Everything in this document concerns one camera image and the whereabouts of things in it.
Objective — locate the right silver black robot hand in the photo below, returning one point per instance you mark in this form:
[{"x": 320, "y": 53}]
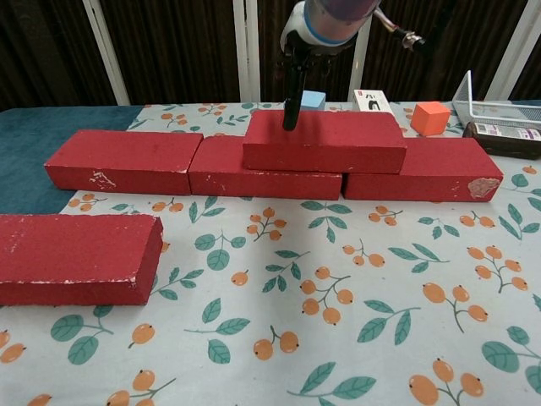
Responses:
[{"x": 293, "y": 84}]

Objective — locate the red brick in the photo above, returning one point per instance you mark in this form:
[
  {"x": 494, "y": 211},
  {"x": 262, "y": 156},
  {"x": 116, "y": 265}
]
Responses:
[
  {"x": 444, "y": 169},
  {"x": 262, "y": 184},
  {"x": 338, "y": 144},
  {"x": 72, "y": 254},
  {"x": 118, "y": 160}
]

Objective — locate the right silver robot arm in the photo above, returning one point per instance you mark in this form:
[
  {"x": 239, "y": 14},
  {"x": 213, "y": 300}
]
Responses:
[{"x": 338, "y": 17}]

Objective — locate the light blue cube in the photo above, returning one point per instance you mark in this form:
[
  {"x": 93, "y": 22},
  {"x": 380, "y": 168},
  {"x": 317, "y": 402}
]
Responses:
[{"x": 313, "y": 101}]

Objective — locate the white product box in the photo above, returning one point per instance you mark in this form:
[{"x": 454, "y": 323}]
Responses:
[{"x": 372, "y": 101}]

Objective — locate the orange cube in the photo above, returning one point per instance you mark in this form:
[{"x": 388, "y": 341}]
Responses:
[{"x": 431, "y": 120}]

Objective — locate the floral berry print tablecloth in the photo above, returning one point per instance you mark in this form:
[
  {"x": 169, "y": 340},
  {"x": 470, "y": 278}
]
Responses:
[{"x": 296, "y": 275}]

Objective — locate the brown bottle with label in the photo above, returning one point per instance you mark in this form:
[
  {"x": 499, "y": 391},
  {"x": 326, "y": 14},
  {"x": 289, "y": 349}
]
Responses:
[{"x": 503, "y": 137}]

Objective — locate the teal table cover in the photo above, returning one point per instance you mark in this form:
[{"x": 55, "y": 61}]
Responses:
[{"x": 42, "y": 127}]

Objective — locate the white partition frame post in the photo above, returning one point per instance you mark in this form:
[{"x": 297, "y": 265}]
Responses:
[
  {"x": 246, "y": 51},
  {"x": 358, "y": 72},
  {"x": 106, "y": 51},
  {"x": 517, "y": 63}
]

